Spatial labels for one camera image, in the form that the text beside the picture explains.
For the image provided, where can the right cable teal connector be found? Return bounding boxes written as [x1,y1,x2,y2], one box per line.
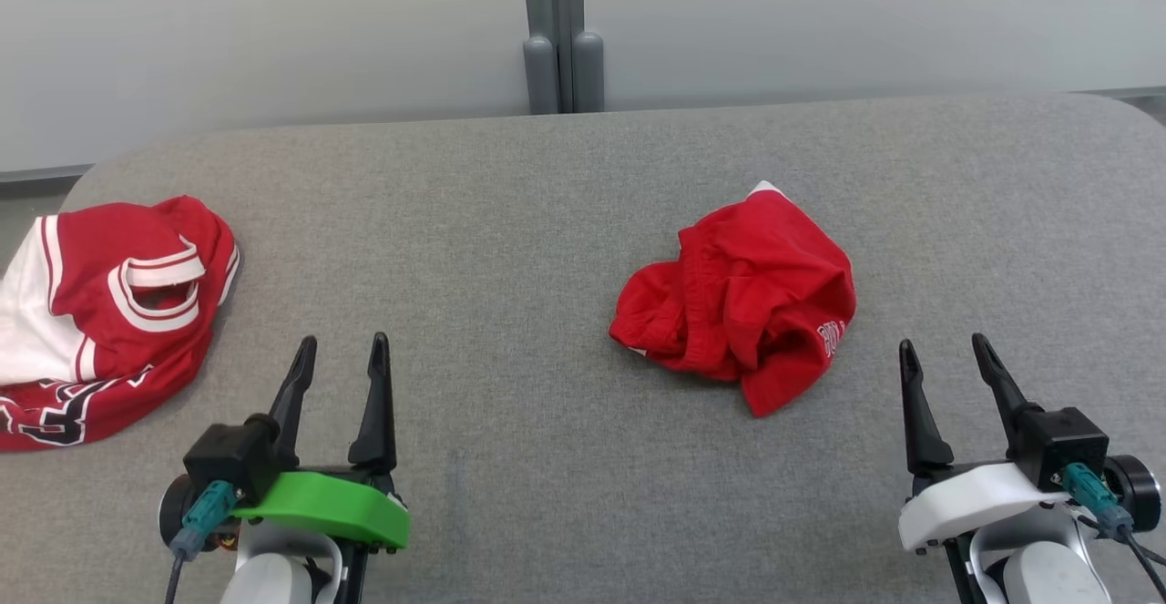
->
[1059,462,1166,601]

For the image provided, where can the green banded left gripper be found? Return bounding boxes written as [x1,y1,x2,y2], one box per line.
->
[230,332,411,552]

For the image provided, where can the left cable teal connector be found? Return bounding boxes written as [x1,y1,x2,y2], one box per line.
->
[162,480,240,604]

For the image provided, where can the cable teal connector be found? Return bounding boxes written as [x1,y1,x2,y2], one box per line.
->
[1059,462,1166,601]
[162,480,240,604]

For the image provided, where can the grey fabric sofa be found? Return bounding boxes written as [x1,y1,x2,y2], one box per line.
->
[0,92,1166,604]

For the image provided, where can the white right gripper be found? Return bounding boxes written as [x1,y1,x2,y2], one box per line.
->
[898,333,1099,556]

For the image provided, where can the red shorts white waistband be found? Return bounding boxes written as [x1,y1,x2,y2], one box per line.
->
[609,180,858,419]

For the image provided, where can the red white basketball jersey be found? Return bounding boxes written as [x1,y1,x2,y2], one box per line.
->
[0,195,241,453]

